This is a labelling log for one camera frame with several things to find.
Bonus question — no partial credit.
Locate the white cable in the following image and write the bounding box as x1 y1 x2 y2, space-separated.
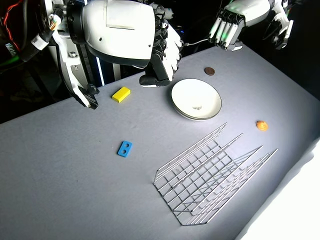
183 38 210 48

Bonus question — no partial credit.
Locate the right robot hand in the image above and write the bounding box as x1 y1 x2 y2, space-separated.
82 0 185 89

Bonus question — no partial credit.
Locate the spare white robot hand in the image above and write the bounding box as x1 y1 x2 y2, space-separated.
159 6 175 20

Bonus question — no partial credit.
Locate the blue block with two holes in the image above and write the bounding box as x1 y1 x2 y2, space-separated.
116 140 133 158

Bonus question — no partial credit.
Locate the yellow rectangular block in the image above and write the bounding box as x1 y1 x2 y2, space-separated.
111 86 132 104

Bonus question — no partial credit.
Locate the small orange toy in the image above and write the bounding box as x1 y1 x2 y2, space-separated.
255 120 269 132

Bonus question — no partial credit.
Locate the silver wire dish rack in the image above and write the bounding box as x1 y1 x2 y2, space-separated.
152 122 279 227

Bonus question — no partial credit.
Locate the red twisted wire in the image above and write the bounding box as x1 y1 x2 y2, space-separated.
2 0 25 52

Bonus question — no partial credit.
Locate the white black robot column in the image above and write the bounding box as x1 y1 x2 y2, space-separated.
47 43 122 87

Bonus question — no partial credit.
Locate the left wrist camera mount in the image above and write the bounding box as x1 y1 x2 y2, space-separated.
271 6 295 50

